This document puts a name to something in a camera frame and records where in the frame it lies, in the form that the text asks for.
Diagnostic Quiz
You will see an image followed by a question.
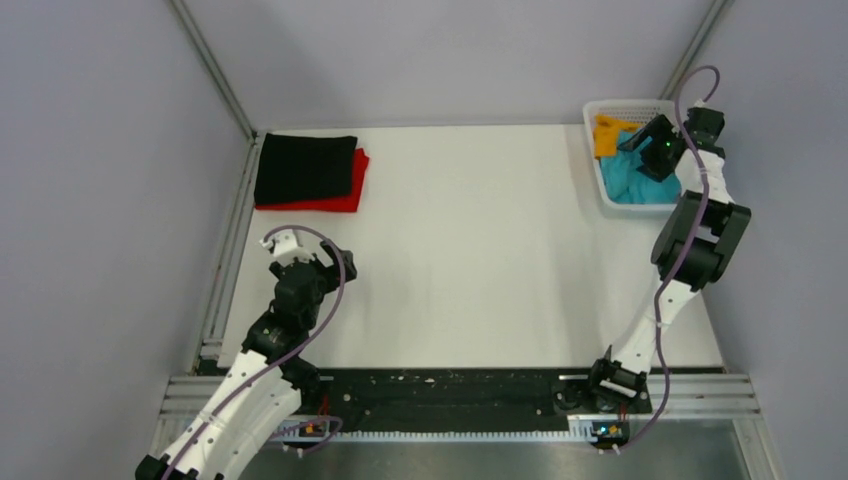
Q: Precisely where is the turquoise t shirt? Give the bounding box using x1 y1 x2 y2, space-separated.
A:
597 133 681 205

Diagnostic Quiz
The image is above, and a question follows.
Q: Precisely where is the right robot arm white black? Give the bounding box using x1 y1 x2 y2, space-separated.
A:
586 103 752 413

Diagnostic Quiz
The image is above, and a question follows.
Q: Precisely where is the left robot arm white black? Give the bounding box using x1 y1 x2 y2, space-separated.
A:
134 230 357 479

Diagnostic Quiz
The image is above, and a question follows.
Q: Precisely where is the orange t shirt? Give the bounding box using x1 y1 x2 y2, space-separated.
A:
592 114 642 160

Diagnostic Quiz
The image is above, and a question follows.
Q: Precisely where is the white plastic basket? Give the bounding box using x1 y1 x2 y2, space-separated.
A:
583 99 681 216

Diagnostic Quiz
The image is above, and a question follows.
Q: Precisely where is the folded red t shirt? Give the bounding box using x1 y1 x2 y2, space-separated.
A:
255 148 371 214

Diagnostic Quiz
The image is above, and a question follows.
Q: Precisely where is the folded black t shirt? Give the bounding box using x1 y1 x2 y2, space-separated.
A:
254 134 358 207

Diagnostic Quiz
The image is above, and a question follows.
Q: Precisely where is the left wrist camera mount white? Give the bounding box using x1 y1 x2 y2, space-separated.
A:
260 230 314 266

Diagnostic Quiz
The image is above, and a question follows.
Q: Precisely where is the left aluminium side rail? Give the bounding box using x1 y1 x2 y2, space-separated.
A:
188 133 265 373

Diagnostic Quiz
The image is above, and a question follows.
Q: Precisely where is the aluminium front rail frame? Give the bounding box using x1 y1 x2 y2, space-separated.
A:
150 367 782 479

